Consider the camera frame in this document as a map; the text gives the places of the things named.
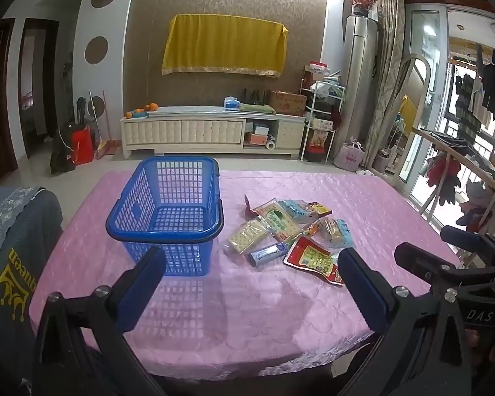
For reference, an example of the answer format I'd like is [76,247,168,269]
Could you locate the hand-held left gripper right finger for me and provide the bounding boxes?
[336,247,473,396]

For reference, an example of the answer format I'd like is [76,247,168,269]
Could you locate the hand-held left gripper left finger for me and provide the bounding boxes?
[32,247,168,396]

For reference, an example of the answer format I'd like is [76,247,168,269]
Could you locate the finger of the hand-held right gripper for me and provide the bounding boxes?
[395,241,495,293]
[441,226,495,271]

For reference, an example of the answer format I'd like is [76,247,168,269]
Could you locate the blue plastic basket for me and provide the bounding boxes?
[106,156,224,277]

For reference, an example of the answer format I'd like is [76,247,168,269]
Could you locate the red snack packet green picture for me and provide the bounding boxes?
[283,235,347,286]

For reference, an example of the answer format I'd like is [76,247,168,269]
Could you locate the long orange snack packet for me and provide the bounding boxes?
[301,219,322,238]

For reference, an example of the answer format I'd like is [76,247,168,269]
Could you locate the blue gum pack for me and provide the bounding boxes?
[247,243,289,268]

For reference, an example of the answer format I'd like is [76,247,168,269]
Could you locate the light blue cartoon snack packet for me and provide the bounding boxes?
[281,199,314,221]

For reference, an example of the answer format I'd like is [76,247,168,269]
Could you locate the green label cracker packet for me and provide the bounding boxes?
[253,199,304,243]

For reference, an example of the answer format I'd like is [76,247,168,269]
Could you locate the pale cracker packet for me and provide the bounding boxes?
[224,218,270,255]

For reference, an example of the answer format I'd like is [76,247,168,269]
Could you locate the wooden clothes rack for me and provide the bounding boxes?
[412,126,495,232]

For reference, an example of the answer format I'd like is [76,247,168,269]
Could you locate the pink tablecloth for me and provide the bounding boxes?
[29,169,463,380]

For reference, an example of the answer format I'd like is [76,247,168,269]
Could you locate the small grey bin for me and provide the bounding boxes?
[372,150,392,173]

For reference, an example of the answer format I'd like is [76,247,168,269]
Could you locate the pink bag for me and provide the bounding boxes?
[334,138,366,171]

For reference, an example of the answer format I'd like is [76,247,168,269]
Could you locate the chair with grey embroidered cover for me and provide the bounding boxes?
[0,185,64,396]

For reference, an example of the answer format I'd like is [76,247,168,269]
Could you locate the red broom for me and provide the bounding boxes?
[95,90,118,159]

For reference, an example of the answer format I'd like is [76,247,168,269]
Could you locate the hanging clothes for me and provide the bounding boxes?
[451,49,495,133]

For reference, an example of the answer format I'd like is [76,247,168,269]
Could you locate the colourful picture box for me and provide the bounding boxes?
[307,130,328,149]

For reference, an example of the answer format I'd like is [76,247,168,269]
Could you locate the red bag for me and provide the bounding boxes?
[70,126,95,166]

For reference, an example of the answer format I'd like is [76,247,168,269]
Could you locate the black bag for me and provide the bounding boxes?
[49,124,77,175]

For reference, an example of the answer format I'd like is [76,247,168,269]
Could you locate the white tv cabinet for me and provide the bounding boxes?
[120,106,307,159]

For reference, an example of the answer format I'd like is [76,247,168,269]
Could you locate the arched floor mirror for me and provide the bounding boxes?
[385,53,432,182]

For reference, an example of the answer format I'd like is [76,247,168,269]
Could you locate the standing air conditioner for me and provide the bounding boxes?
[342,14,381,166]

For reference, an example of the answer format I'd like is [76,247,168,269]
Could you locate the white mop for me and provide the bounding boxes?
[86,91,104,149]

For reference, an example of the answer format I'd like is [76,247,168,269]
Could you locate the patterned curtain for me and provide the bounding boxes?
[363,0,406,170]

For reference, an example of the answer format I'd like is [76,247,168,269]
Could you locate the white metal rack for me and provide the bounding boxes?
[300,68,347,163]

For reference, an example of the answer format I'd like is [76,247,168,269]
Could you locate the white plastic bag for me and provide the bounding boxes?
[310,82,339,96]

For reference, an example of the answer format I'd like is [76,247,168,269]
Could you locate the brown cardboard box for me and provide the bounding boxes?
[268,90,308,117]

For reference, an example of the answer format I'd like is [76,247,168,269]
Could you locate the sliding glass door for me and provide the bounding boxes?
[399,6,452,211]

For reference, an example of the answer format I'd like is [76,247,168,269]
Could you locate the green folded cloth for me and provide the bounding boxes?
[239,102,276,114]

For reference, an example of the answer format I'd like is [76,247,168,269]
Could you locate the row of dark bottles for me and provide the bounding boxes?
[241,88,267,106]

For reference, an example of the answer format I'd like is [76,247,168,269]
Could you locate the red flower vase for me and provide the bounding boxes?
[348,0,378,18]

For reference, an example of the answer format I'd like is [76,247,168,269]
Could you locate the yellow cloth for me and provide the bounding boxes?
[162,14,289,78]

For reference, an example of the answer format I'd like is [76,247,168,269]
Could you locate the brown round wall panel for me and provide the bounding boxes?
[88,96,106,118]
[84,36,109,64]

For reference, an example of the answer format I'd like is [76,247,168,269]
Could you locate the dark wooden door frame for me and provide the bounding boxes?
[16,18,60,159]

